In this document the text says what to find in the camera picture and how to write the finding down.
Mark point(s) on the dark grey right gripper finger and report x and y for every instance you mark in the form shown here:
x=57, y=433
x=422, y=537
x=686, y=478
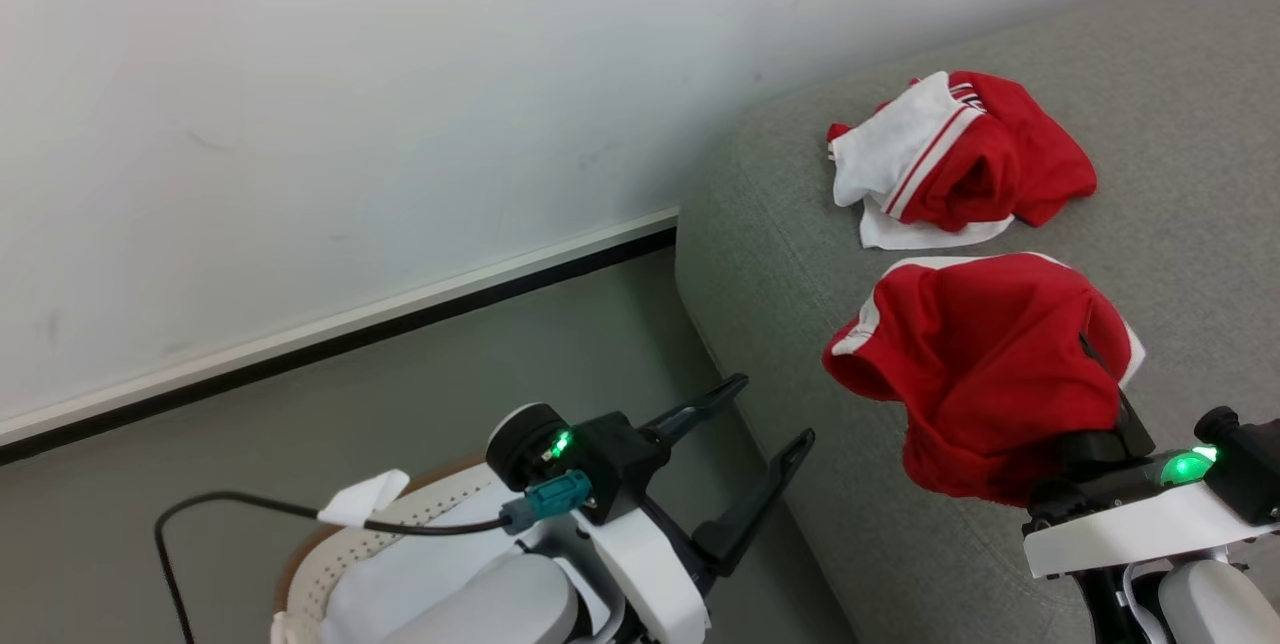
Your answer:
x=1130, y=429

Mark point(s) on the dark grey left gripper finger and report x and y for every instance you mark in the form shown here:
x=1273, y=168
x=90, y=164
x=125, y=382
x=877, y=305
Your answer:
x=755, y=509
x=695, y=412

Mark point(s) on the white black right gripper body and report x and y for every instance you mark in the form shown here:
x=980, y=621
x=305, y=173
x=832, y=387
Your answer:
x=1130, y=529

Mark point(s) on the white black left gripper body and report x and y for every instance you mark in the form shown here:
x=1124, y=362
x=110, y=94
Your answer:
x=640, y=564

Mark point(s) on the red garment with white trim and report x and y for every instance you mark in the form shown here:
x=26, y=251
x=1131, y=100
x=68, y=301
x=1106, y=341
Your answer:
x=980, y=374

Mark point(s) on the red garment with white stripes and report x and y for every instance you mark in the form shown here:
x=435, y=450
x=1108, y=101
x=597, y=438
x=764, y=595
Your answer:
x=1000, y=164

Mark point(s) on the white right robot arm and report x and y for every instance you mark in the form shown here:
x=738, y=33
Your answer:
x=1210, y=604

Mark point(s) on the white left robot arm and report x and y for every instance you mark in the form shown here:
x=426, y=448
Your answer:
x=500, y=609

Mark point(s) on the grey fabric sofa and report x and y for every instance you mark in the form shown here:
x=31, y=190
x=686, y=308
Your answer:
x=800, y=324

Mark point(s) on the black right wrist housing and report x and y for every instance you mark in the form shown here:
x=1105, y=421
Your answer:
x=1250, y=464

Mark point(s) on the black round left wrist housing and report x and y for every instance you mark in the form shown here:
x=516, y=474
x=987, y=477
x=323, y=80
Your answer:
x=520, y=444

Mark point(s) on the white laundry basket brown rim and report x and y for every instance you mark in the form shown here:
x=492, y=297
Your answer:
x=320, y=574

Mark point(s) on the white and black baseboard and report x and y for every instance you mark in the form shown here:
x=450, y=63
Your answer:
x=300, y=336

